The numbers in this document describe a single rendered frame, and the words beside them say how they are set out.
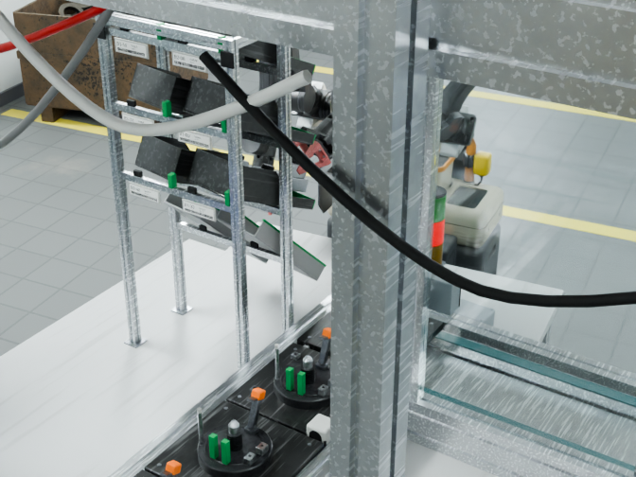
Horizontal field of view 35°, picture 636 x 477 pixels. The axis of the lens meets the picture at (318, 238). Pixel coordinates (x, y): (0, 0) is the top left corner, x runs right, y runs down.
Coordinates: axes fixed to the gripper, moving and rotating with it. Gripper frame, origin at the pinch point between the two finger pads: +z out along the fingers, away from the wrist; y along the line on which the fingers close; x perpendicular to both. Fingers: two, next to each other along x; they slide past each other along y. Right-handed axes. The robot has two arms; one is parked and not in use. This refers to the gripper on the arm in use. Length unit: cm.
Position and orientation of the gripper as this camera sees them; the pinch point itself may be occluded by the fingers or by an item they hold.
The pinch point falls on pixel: (294, 167)
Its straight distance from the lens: 230.6
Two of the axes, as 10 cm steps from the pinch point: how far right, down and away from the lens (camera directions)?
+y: 5.9, 3.1, -7.5
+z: -6.7, 7.0, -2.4
